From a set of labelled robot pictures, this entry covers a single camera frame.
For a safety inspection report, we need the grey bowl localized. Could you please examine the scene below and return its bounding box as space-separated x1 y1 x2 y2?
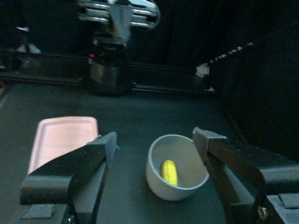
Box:
144 134 211 202

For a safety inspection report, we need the white corner bracket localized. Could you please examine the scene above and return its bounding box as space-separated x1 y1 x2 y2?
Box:
195 64 211 79

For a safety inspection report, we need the yellow toy corn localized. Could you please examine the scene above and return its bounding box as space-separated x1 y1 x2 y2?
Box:
162 159 180 187

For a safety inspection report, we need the black cloth curtain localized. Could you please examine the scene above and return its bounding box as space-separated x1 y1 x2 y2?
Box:
127 0 299 161

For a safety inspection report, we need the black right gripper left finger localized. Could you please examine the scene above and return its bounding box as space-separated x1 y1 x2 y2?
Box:
20 131 119 224

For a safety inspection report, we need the pink rectangular tray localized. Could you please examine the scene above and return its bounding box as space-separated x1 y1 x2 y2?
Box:
27 115 100 175

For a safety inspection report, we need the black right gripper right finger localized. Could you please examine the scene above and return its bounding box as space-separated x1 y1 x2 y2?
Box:
191 127 299 224

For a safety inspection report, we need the black frame rail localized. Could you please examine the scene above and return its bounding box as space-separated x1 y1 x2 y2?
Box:
0 49 215 95

